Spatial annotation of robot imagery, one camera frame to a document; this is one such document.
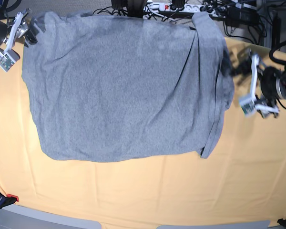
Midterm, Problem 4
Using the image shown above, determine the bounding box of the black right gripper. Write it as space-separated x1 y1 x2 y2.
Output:
14 20 39 45

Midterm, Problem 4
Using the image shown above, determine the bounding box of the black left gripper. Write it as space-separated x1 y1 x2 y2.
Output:
230 57 280 119

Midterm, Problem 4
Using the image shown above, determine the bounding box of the grey t-shirt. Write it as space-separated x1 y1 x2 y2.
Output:
22 12 234 162

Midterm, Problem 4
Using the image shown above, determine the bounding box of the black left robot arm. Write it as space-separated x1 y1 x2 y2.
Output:
231 40 286 119

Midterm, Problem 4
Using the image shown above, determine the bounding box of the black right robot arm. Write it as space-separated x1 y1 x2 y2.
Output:
0 0 37 72

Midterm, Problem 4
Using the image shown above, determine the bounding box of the black power adapter box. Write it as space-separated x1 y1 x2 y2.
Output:
226 7 259 26

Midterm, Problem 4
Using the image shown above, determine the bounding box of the yellow table cloth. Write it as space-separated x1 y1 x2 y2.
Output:
0 16 286 229

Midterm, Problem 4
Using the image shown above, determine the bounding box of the white power strip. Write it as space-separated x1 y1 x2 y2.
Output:
143 2 224 18

